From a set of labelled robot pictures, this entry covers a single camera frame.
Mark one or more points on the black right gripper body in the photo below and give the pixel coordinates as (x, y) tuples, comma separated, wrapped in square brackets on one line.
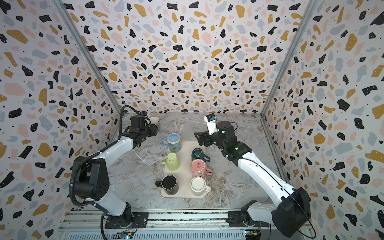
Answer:
[(205, 139)]

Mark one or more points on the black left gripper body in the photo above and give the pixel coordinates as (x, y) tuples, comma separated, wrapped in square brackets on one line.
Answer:
[(150, 131)]

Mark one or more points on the grey mug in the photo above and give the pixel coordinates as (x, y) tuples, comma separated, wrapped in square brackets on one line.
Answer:
[(155, 121)]

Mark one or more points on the dark green mug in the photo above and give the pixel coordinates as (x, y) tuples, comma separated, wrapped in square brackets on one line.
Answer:
[(198, 153)]

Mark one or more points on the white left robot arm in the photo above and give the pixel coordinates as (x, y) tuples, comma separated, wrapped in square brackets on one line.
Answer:
[(90, 182)]

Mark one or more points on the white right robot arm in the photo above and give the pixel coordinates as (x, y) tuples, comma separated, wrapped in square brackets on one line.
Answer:
[(290, 208)]

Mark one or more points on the blue butterfly mug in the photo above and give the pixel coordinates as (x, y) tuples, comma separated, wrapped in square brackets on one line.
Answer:
[(172, 142)]

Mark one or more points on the light green mug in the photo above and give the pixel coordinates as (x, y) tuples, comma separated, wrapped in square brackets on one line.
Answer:
[(171, 161)]

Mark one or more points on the pink mug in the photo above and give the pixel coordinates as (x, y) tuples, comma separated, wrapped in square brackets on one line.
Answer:
[(199, 169)]

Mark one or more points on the black mug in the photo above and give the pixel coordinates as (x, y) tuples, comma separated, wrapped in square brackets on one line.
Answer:
[(169, 183)]

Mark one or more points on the white mug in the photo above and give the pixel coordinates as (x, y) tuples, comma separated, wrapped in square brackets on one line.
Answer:
[(199, 186)]

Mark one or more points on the cream plastic tray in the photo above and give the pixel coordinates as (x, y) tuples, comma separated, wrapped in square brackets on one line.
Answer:
[(183, 174)]

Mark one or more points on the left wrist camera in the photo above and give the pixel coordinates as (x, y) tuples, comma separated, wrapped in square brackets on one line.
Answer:
[(140, 121)]

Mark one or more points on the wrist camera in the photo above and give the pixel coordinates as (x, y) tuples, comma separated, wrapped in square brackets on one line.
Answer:
[(140, 121), (211, 122)]

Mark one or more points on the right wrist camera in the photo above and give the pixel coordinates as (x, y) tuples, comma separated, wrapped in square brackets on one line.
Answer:
[(211, 122)]

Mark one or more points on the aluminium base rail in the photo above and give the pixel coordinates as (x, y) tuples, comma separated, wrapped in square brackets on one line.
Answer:
[(172, 224)]

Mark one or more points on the metal left corner post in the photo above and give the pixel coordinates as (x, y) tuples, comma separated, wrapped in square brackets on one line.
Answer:
[(69, 23)]

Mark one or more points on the metal corner post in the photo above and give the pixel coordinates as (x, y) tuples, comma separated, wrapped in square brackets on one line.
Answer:
[(290, 54), (69, 23)]

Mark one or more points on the metal right corner post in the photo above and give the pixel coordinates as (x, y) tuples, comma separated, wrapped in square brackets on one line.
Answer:
[(290, 54)]

